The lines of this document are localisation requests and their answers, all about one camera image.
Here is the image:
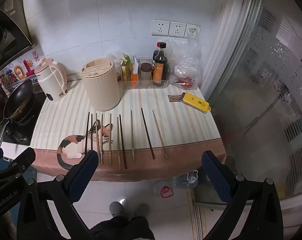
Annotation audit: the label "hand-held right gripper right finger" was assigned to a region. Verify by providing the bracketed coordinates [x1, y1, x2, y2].
[201, 150, 284, 240]

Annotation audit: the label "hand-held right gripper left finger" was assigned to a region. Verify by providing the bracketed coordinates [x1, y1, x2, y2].
[16, 150, 99, 240]

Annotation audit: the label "row of wooden chopsticks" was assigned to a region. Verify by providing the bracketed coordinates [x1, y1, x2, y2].
[84, 108, 169, 170]

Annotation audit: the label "person's left forearm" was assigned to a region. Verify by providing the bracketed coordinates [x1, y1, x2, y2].
[0, 211, 18, 240]

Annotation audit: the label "clear plastic water jug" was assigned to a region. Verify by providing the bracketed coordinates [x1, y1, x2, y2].
[172, 170, 199, 188]

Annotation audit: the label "black induction cooktop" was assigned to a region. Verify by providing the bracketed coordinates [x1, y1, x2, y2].
[0, 92, 47, 147]

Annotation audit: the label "grey slipper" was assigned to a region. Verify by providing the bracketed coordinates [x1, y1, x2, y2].
[133, 203, 149, 217]
[109, 201, 126, 218]

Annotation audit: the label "clear container with red lid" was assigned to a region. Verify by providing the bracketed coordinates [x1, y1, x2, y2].
[153, 180, 175, 199]

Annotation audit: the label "striped cat print tablecloth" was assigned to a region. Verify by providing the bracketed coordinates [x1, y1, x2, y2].
[31, 79, 227, 182]

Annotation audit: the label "black frying pan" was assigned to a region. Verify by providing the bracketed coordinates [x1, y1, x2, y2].
[0, 79, 34, 148]

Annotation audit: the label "person's legs in dark pants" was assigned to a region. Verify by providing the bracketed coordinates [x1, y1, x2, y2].
[90, 215, 155, 240]

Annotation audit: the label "yellow rectangular case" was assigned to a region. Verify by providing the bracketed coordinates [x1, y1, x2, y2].
[179, 92, 212, 114]

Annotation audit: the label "pink and white electric kettle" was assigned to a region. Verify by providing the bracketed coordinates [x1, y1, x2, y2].
[34, 57, 68, 102]

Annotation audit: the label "red packaged food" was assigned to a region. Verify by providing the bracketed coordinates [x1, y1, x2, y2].
[173, 76, 195, 88]

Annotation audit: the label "clear plastic organizer tray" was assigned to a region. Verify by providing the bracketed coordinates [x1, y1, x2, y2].
[127, 58, 171, 90]

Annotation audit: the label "black range hood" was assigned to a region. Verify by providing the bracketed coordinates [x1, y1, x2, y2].
[0, 0, 33, 75]

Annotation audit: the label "orange bottle with white cap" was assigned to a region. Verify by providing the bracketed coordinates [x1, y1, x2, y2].
[131, 56, 140, 88]

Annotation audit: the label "clear plastic bag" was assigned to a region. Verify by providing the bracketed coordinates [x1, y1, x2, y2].
[169, 40, 204, 90]

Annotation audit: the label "dark soy sauce bottle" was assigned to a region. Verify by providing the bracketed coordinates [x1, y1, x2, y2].
[152, 42, 169, 84]

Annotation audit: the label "crumpled small plastic bag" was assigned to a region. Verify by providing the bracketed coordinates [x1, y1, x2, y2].
[107, 52, 124, 67]

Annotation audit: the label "jar with brown lid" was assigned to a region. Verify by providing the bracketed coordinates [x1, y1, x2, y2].
[140, 62, 152, 80]

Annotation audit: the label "colourful wall stickers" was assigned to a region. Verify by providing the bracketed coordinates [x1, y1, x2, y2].
[0, 51, 47, 90]

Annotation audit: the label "white wall socket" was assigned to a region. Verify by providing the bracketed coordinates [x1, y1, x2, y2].
[151, 19, 170, 36]
[168, 21, 187, 38]
[185, 24, 201, 40]

